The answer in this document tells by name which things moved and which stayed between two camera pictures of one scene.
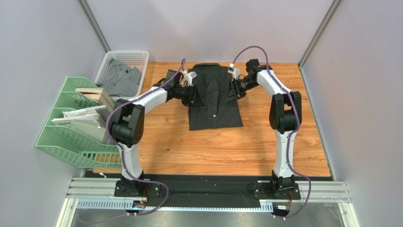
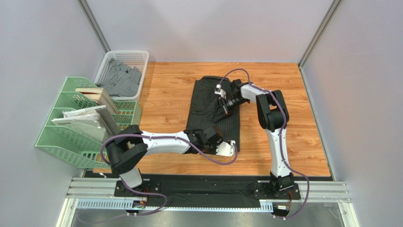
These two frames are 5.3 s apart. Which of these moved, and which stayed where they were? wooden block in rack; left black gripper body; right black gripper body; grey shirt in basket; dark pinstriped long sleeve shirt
Moved: right black gripper body; dark pinstriped long sleeve shirt; left black gripper body
Stayed: wooden block in rack; grey shirt in basket
